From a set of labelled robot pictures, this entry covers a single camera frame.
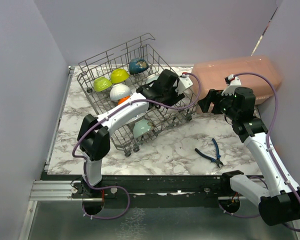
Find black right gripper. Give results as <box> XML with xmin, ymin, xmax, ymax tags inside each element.
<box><xmin>198</xmin><ymin>88</ymin><xmax>240</xmax><ymax>120</ymax></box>

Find dark brown bowl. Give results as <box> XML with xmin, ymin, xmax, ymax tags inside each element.
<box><xmin>128</xmin><ymin>57</ymin><xmax>149</xmax><ymax>75</ymax></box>

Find white round bowl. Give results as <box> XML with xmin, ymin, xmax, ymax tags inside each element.
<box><xmin>117</xmin><ymin>96</ymin><xmax>130</xmax><ymax>105</ymax></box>

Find celadon green bowl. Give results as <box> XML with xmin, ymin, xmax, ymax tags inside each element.
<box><xmin>133</xmin><ymin>118</ymin><xmax>154</xmax><ymax>138</ymax></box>

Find grey bowl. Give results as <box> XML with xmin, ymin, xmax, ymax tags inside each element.
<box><xmin>109</xmin><ymin>83</ymin><xmax>132</xmax><ymax>101</ymax></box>

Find yellow-green bowl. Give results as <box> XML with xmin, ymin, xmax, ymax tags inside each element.
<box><xmin>110</xmin><ymin>68</ymin><xmax>130</xmax><ymax>84</ymax></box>

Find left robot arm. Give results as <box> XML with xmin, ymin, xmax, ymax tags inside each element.
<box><xmin>72</xmin><ymin>69</ymin><xmax>185</xmax><ymax>198</ymax></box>

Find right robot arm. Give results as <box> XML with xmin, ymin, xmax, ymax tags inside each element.
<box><xmin>198</xmin><ymin>87</ymin><xmax>300</xmax><ymax>226</ymax></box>

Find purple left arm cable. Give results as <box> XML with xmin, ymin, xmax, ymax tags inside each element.
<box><xmin>71</xmin><ymin>72</ymin><xmax>203</xmax><ymax>220</ymax></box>

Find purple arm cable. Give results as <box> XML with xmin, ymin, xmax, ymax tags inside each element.
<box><xmin>71</xmin><ymin>72</ymin><xmax>203</xmax><ymax>220</ymax></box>
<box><xmin>218</xmin><ymin>71</ymin><xmax>300</xmax><ymax>233</ymax></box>

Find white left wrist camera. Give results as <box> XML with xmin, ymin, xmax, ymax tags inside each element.
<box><xmin>173</xmin><ymin>74</ymin><xmax>193</xmax><ymax>94</ymax></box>

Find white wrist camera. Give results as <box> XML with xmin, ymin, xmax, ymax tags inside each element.
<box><xmin>221</xmin><ymin>74</ymin><xmax>242</xmax><ymax>96</ymax></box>
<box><xmin>173</xmin><ymin>74</ymin><xmax>193</xmax><ymax>94</ymax></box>

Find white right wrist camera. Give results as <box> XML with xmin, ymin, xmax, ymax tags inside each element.
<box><xmin>221</xmin><ymin>74</ymin><xmax>242</xmax><ymax>96</ymax></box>

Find grey wire dish rack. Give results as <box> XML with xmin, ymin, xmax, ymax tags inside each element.
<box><xmin>75</xmin><ymin>33</ymin><xmax>197</xmax><ymax>162</ymax></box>

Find blue-handled pliers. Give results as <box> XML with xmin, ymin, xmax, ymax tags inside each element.
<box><xmin>194</xmin><ymin>137</ymin><xmax>225</xmax><ymax>168</ymax></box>

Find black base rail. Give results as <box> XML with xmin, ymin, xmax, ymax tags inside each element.
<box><xmin>37</xmin><ymin>173</ymin><xmax>239</xmax><ymax>209</ymax></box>

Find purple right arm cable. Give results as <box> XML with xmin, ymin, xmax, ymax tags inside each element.
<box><xmin>218</xmin><ymin>71</ymin><xmax>300</xmax><ymax>233</ymax></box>

